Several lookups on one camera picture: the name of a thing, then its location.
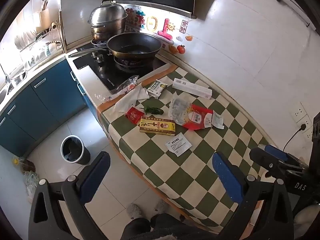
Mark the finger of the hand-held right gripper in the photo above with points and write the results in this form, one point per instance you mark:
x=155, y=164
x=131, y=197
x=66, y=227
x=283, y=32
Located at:
x=276, y=152
x=262, y=158

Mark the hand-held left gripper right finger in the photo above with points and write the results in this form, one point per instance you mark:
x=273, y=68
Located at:
x=227, y=180

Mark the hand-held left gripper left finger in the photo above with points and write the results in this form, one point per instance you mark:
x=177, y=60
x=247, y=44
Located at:
x=95, y=180

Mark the dark round trash bin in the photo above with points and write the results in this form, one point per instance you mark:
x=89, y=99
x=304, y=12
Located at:
x=85, y=157

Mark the long white box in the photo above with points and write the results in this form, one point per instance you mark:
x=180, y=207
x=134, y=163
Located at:
x=192, y=88

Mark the green white medicine box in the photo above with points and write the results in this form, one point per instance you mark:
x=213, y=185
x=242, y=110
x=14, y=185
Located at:
x=156, y=88

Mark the person's right forearm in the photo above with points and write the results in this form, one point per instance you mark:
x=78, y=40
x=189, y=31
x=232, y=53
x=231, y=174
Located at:
x=308, y=217

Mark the green white checkered tablecloth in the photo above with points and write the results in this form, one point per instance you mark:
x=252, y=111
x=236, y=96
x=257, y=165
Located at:
x=180, y=172

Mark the grey fuzzy slipper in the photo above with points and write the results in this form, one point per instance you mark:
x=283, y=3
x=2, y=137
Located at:
x=161, y=206
x=135, y=211

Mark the white receipt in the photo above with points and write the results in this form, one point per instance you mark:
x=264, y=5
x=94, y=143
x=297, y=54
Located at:
x=217, y=120

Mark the white sachet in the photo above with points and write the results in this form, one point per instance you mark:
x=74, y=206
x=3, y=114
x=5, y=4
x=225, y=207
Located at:
x=178, y=146

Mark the clear plastic bag on floor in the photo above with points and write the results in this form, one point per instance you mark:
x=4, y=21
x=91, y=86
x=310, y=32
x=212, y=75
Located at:
x=31, y=183

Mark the red white plastic bag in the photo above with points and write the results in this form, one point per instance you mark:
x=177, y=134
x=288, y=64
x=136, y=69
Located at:
x=197, y=118

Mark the brown oil bottle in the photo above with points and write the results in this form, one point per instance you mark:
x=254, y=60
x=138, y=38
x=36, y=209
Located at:
x=26, y=166

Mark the red packet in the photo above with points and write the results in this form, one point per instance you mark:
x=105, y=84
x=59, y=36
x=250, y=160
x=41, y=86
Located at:
x=135, y=115

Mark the blue stove cabinet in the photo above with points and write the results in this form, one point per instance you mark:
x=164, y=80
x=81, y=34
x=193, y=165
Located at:
x=87, y=100

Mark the yellow box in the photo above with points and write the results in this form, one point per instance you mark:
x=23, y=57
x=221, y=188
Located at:
x=157, y=126

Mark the small clear wrapper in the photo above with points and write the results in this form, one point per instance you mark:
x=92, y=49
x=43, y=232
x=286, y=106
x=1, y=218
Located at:
x=102, y=97

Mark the white tissue paper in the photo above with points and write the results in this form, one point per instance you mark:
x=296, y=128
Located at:
x=130, y=97

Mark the green pepper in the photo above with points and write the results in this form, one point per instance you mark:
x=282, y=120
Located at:
x=155, y=110

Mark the long blue kitchen cabinet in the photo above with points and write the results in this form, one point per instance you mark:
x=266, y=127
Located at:
x=37, y=105

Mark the clear wrapper with red print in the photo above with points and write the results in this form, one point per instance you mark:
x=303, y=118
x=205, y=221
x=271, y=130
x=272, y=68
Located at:
x=128, y=83

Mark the black glass gas stove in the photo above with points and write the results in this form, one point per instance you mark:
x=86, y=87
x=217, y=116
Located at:
x=105, y=77

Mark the black burner grate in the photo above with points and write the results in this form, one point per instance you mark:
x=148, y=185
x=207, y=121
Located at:
x=132, y=63

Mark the stainless steel sink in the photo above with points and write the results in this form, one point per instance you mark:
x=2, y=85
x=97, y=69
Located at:
x=12, y=82

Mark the black wok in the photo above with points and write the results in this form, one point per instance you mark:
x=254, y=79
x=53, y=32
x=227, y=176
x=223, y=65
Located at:
x=135, y=46

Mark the metal dish rack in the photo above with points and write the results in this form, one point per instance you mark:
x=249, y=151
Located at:
x=37, y=45

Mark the stainless steel steamer pot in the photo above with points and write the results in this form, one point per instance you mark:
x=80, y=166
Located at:
x=107, y=17

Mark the chopstick holder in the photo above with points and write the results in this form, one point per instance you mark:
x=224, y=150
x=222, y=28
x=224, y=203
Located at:
x=45, y=7

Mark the white wall socket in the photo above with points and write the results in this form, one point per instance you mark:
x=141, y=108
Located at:
x=299, y=112

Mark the orange fruit wall sticker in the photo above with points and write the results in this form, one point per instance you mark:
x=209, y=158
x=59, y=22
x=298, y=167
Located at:
x=180, y=49

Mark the small orange wall sticker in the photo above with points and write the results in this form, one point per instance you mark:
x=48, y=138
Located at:
x=189, y=38

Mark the red square wall sticker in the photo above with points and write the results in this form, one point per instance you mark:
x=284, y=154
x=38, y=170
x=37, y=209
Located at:
x=184, y=26

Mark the sun wall sticker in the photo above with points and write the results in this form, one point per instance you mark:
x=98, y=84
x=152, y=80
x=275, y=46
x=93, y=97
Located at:
x=171, y=26

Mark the colourful wall sticker lettering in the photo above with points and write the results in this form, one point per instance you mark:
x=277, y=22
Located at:
x=150, y=25

